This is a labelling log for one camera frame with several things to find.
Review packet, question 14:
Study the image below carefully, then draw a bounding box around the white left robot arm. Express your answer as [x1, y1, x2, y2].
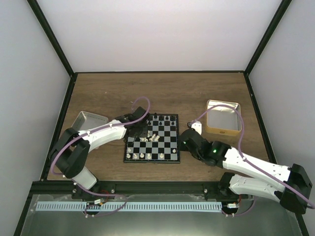
[49, 107, 150, 199]

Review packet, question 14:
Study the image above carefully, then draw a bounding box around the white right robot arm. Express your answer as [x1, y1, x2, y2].
[179, 128, 315, 214]

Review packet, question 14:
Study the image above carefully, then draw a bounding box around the pile of white chess pieces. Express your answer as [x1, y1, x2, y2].
[139, 131, 160, 142]

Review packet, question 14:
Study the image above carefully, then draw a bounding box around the row of black chess pieces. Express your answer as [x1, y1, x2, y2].
[147, 113, 178, 126]

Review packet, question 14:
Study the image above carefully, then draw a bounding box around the black white chess board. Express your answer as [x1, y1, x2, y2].
[123, 117, 180, 164]

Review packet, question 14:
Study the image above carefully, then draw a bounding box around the gold metal tin box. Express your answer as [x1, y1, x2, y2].
[205, 106, 242, 136]

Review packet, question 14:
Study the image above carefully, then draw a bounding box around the pink metal tin box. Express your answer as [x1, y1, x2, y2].
[72, 111, 108, 138]

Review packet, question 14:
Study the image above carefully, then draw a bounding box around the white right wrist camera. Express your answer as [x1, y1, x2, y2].
[191, 121, 202, 135]

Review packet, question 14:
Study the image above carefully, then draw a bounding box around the light blue cable duct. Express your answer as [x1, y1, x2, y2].
[35, 201, 222, 212]

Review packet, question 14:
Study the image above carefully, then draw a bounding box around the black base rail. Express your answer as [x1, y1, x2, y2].
[29, 180, 237, 200]

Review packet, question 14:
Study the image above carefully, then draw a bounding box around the black enclosure frame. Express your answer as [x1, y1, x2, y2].
[13, 0, 310, 236]

